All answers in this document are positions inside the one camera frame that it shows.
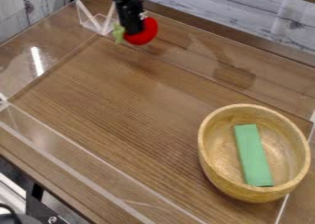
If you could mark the wooden bowl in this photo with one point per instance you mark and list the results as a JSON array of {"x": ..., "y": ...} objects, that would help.
[{"x": 285, "y": 144}]

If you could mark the clear acrylic tray wall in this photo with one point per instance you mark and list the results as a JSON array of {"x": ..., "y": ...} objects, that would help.
[{"x": 106, "y": 195}]

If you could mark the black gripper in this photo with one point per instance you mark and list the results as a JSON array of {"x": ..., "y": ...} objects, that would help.
[{"x": 129, "y": 13}]

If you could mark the clear acrylic corner bracket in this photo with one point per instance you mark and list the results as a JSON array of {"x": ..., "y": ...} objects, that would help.
[{"x": 99, "y": 23}]

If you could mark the red plush fruit green leaf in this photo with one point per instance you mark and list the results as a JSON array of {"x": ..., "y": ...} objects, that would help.
[{"x": 142, "y": 37}]

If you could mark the green rectangular block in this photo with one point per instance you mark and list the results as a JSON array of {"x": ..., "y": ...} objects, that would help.
[{"x": 253, "y": 157}]

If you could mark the black table leg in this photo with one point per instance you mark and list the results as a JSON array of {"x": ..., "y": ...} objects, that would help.
[{"x": 37, "y": 192}]

